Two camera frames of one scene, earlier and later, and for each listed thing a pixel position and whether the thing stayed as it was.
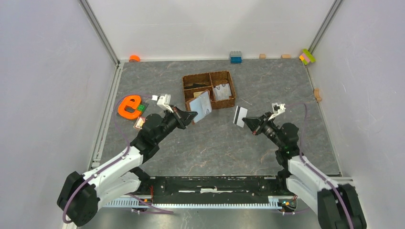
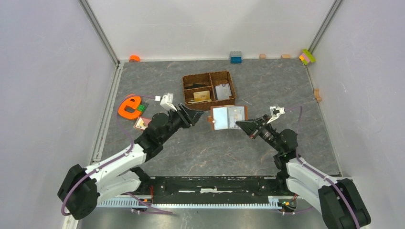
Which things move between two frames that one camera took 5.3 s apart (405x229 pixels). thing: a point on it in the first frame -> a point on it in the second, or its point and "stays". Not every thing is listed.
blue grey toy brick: x=236 y=57 stays
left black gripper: x=184 y=117 stays
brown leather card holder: x=200 y=104 -> x=225 y=117
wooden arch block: x=316 y=92 stays
